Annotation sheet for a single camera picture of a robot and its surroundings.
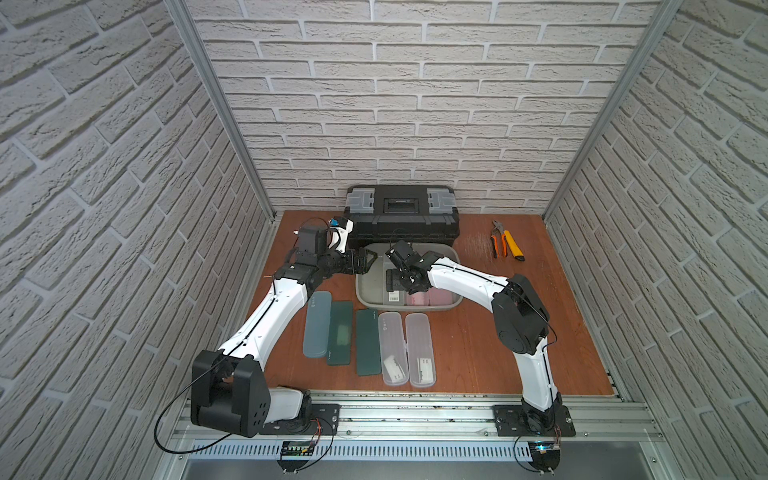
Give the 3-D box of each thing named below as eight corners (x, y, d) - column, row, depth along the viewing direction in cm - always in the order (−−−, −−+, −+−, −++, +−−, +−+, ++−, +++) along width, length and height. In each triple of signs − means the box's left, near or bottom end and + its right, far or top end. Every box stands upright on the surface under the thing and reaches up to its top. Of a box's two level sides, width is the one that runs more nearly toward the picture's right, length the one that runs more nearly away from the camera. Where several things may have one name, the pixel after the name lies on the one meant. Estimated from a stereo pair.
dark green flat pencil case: (357, 376, 82) (356, 374, 80) (356, 313, 94) (356, 310, 92) (382, 374, 83) (381, 372, 81) (378, 311, 95) (378, 308, 93)
